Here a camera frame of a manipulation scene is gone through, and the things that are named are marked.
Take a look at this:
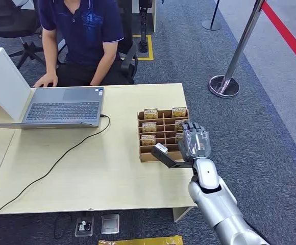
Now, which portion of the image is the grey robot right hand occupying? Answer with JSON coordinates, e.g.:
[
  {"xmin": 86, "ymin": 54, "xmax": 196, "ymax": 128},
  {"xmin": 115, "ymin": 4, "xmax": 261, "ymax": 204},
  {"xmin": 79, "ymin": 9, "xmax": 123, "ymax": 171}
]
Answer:
[{"xmin": 177, "ymin": 121, "xmax": 211, "ymax": 162}]

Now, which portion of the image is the brown cardboard card holder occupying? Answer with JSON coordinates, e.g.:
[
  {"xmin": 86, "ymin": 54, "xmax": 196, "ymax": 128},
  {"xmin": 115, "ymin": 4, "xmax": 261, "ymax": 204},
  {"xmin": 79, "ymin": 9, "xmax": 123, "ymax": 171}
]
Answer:
[{"xmin": 137, "ymin": 108, "xmax": 190, "ymax": 163}]

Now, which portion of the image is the person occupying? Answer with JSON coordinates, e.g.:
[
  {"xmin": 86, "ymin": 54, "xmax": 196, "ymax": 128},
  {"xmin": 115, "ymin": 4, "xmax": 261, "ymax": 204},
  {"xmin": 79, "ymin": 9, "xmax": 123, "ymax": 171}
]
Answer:
[{"xmin": 33, "ymin": 0, "xmax": 136, "ymax": 88}]

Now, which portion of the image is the person's right hand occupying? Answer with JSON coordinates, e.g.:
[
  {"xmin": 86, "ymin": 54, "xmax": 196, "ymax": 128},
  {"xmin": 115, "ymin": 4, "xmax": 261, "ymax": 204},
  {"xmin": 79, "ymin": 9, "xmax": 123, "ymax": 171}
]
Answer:
[{"xmin": 33, "ymin": 72, "xmax": 59, "ymax": 88}]

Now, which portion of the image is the wooden table leg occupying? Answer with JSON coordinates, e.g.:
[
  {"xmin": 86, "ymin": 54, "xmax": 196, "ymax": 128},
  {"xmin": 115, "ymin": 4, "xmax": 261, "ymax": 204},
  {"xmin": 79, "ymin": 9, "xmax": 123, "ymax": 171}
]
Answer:
[{"xmin": 172, "ymin": 206, "xmax": 194, "ymax": 223}]

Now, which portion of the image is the yellow foil strip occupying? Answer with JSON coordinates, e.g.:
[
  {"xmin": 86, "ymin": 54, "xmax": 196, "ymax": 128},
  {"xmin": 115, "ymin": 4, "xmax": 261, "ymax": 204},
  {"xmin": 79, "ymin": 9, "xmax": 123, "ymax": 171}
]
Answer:
[{"xmin": 98, "ymin": 235, "xmax": 183, "ymax": 245}]

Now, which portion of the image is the black chair with armrest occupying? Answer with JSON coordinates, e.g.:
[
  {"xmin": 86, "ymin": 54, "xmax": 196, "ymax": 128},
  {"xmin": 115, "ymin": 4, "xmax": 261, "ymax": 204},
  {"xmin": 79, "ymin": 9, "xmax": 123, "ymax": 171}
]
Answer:
[{"xmin": 117, "ymin": 0, "xmax": 138, "ymax": 85}]

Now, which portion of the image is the black robot leg stand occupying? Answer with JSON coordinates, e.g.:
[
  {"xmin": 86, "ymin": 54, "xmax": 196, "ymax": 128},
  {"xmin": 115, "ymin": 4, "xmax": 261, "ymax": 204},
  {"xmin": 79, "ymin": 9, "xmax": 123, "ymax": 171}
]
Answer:
[{"xmin": 138, "ymin": 0, "xmax": 154, "ymax": 54}]

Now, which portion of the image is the silver floor socket plate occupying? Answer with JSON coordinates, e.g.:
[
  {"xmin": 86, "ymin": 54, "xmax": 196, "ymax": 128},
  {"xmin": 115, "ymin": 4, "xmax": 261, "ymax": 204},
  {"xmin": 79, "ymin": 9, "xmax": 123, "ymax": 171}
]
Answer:
[{"xmin": 100, "ymin": 213, "xmax": 120, "ymax": 235}]

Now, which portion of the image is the red barrier belt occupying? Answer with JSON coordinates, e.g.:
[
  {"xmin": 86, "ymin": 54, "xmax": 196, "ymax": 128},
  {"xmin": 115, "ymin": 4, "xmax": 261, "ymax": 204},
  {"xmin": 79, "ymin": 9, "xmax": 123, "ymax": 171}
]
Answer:
[{"xmin": 261, "ymin": 0, "xmax": 296, "ymax": 75}]

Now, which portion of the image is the floor power socket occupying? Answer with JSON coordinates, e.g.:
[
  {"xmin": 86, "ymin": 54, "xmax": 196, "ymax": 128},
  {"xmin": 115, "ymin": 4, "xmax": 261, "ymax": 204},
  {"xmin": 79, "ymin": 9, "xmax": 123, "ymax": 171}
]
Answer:
[{"xmin": 75, "ymin": 216, "xmax": 94, "ymax": 238}]

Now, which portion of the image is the grey open laptop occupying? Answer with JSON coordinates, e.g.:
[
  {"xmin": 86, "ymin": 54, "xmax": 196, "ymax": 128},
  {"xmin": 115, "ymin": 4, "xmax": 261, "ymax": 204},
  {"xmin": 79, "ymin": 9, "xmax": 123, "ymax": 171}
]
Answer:
[{"xmin": 0, "ymin": 86, "xmax": 105, "ymax": 130}]

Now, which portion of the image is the white slanted box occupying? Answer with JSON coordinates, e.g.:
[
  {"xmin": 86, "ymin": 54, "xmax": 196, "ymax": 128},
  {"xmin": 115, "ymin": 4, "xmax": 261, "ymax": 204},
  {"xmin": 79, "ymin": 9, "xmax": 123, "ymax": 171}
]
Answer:
[{"xmin": 0, "ymin": 47, "xmax": 32, "ymax": 123}]

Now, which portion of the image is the black office chair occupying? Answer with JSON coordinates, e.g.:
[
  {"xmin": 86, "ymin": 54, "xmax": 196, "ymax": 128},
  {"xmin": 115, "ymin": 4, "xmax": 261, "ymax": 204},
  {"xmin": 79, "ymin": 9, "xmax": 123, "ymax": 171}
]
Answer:
[{"xmin": 0, "ymin": 0, "xmax": 47, "ymax": 70}]

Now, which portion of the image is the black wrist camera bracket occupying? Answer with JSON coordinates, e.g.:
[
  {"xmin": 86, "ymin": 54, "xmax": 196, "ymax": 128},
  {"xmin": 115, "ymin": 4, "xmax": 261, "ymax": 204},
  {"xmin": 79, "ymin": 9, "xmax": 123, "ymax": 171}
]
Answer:
[{"xmin": 151, "ymin": 145, "xmax": 194, "ymax": 169}]

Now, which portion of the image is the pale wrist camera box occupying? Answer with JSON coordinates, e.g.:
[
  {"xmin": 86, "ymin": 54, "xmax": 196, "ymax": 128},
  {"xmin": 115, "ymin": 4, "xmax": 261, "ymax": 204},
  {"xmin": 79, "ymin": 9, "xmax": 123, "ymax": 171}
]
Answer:
[{"xmin": 154, "ymin": 142, "xmax": 169, "ymax": 155}]

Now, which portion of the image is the chrome stanchion post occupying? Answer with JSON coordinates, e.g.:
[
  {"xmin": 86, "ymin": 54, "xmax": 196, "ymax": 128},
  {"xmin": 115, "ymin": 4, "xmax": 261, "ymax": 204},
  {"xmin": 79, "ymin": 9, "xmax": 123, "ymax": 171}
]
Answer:
[{"xmin": 208, "ymin": 0, "xmax": 266, "ymax": 99}]

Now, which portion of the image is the dark stanchion post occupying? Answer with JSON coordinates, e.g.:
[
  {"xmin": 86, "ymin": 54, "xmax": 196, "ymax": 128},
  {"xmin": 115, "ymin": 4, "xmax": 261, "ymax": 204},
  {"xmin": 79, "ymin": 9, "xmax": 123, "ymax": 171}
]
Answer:
[{"xmin": 202, "ymin": 0, "xmax": 223, "ymax": 32}]

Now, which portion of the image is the black laptop power cable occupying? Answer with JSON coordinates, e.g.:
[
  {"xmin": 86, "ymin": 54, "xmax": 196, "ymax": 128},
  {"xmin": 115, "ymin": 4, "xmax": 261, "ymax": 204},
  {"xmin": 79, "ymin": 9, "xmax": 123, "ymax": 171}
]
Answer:
[{"xmin": 0, "ymin": 114, "xmax": 111, "ymax": 216}]

